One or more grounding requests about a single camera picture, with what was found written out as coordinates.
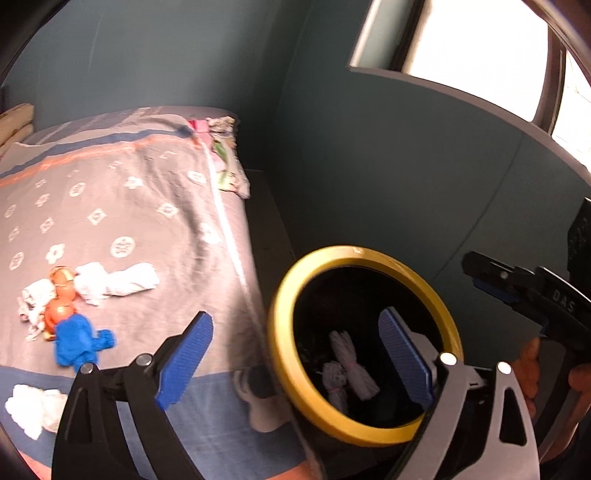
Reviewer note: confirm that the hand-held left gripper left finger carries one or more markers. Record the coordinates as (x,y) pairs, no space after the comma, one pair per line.
(184,360)

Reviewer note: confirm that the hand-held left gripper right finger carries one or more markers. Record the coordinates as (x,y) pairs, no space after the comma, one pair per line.
(406,360)

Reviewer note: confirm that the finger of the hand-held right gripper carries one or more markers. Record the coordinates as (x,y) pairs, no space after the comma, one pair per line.
(498,272)
(496,293)

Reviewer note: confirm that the black bin with yellow rim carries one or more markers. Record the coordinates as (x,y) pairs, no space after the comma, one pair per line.
(360,251)

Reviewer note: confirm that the person's right hand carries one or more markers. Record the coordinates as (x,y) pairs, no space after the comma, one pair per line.
(528,369)

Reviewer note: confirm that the long crumpled white tissue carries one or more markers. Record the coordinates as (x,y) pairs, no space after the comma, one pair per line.
(115,284)

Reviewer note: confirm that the crumpled blue glove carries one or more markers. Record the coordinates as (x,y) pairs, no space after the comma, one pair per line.
(78,341)

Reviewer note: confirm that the round crumpled white tissue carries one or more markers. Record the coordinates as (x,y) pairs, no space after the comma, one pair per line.
(37,408)

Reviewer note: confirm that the grey patterned bed sheet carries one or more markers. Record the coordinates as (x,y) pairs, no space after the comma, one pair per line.
(138,207)

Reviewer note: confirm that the crumpled pink white paper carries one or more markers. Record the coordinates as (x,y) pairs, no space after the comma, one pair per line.
(34,300)

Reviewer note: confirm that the dark bed base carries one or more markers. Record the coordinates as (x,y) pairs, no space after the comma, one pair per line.
(270,217)

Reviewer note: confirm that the floral cloth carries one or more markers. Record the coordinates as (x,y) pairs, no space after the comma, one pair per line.
(226,157)

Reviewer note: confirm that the window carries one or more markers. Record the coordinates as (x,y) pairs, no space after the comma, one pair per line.
(485,41)

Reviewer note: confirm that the beige pillow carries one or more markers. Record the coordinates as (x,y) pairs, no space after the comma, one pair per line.
(16,114)
(14,136)

